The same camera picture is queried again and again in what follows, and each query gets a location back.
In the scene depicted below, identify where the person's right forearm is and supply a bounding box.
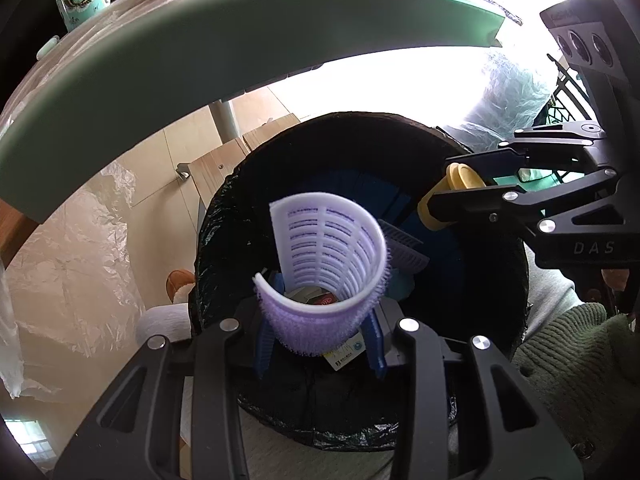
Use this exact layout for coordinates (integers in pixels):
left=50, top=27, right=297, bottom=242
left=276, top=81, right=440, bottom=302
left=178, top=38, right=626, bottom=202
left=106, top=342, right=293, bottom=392
left=512, top=302, right=640, bottom=480

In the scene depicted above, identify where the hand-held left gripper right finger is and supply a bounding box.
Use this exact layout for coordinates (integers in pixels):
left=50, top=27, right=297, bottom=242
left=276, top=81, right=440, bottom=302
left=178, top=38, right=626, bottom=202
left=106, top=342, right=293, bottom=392
left=362, top=304, right=586, bottom=480

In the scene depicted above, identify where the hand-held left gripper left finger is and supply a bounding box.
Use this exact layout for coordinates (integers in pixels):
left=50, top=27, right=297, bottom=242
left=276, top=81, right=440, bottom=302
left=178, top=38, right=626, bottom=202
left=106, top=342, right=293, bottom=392
left=52, top=307, right=278, bottom=480

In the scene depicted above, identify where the person's right hand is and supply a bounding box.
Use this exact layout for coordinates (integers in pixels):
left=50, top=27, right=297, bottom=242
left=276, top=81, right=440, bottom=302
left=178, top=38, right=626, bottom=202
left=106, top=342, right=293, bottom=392
left=601, top=267, right=632, bottom=293

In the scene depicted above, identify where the person's left leg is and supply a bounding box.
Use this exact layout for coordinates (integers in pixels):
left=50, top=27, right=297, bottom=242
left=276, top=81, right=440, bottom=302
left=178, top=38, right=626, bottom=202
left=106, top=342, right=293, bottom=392
left=135, top=302, right=196, bottom=346

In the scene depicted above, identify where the purple velcro hair roller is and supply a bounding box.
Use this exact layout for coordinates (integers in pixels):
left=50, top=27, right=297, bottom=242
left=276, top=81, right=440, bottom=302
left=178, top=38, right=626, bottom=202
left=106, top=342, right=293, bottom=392
left=252, top=191, right=390, bottom=358
left=380, top=220, right=431, bottom=276

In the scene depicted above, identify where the brown fleece slipper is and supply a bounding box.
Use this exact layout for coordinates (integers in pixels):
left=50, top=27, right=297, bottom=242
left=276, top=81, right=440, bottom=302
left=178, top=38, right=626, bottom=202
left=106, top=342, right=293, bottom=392
left=166, top=269, right=197, bottom=303

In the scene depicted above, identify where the green edged table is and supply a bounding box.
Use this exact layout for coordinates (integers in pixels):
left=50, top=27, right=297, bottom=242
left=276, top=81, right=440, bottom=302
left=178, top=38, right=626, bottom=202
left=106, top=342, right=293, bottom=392
left=0, top=0, right=523, bottom=268

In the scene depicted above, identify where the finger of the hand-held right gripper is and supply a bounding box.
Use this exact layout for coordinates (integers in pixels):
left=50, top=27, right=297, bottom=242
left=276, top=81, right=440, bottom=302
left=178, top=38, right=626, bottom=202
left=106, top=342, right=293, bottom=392
left=427, top=166, right=622, bottom=237
left=445, top=120, right=608, bottom=187

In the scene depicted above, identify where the blue red medicine box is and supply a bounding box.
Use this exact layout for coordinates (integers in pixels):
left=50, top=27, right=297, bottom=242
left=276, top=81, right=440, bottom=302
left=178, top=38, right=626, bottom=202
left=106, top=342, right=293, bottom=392
left=300, top=285, right=351, bottom=308

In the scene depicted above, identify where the person's leg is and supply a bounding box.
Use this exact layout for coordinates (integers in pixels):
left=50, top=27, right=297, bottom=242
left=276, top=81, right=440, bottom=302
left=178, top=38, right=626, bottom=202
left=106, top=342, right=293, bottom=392
left=525, top=255, right=588, bottom=333
left=135, top=302, right=196, bottom=346

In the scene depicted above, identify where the pale green small lid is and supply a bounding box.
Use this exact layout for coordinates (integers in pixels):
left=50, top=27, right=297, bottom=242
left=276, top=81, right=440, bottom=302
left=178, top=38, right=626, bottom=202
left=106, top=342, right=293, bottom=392
left=36, top=35, right=61, bottom=61

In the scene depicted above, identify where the black trash bin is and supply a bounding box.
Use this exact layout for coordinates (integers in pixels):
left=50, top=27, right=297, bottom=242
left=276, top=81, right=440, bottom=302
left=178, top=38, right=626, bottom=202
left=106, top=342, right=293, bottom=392
left=189, top=111, right=531, bottom=453

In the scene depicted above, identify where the person's right leg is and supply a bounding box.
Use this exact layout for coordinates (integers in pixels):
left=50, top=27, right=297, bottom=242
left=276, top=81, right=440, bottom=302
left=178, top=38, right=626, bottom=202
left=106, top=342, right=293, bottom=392
left=525, top=255, right=588, bottom=333

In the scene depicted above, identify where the plastic covered green chair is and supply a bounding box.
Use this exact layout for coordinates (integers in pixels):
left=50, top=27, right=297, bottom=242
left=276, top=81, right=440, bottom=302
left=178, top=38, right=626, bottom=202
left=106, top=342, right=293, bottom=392
left=457, top=50, right=556, bottom=186

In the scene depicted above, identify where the yellow lidded container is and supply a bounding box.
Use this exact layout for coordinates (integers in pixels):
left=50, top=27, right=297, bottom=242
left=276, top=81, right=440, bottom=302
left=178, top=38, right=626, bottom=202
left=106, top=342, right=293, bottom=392
left=417, top=162, right=483, bottom=231

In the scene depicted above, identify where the large white medicine box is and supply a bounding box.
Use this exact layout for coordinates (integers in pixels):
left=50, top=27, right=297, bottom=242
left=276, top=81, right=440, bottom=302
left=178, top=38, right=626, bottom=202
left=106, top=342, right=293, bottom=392
left=322, top=330, right=363, bottom=372

